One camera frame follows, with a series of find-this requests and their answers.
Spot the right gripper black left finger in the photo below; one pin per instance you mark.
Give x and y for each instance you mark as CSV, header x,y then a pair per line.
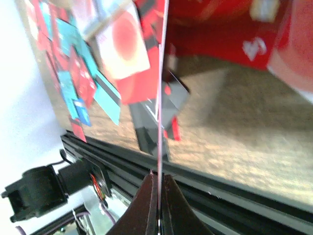
x,y
140,218

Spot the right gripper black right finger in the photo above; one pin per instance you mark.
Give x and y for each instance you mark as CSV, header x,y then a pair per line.
x,y
177,217

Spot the red stripe card bottom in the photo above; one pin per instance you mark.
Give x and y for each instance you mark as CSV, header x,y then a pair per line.
x,y
159,112

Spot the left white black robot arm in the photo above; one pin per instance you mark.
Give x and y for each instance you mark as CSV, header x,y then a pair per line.
x,y
42,189

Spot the black card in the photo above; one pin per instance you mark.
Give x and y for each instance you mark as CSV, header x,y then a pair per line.
x,y
146,114

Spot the dark red stripe card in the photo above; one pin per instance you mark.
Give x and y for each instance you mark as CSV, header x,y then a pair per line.
x,y
77,129

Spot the blue chip card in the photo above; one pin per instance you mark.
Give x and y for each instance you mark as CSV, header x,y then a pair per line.
x,y
82,112

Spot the red card under circle card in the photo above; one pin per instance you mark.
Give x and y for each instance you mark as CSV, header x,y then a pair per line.
x,y
143,85

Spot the red gold VIP card centre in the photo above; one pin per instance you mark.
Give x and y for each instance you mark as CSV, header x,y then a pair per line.
x,y
83,82

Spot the red gold vip card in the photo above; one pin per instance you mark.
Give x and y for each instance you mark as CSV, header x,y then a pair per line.
x,y
239,31
83,82

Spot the teal VIP card lower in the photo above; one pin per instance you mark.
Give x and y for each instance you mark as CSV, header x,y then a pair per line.
x,y
68,91

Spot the red white circle card centre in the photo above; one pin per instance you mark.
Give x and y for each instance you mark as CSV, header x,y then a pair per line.
x,y
121,45

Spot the red white circle card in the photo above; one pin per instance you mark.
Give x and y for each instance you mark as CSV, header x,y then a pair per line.
x,y
121,45
291,59

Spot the red white circle card right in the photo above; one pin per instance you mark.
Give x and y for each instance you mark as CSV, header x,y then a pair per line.
x,y
291,59

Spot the red gold VIP card right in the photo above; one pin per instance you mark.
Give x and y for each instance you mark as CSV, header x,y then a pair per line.
x,y
239,31

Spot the black aluminium front rail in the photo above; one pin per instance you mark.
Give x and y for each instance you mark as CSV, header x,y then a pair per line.
x,y
226,207

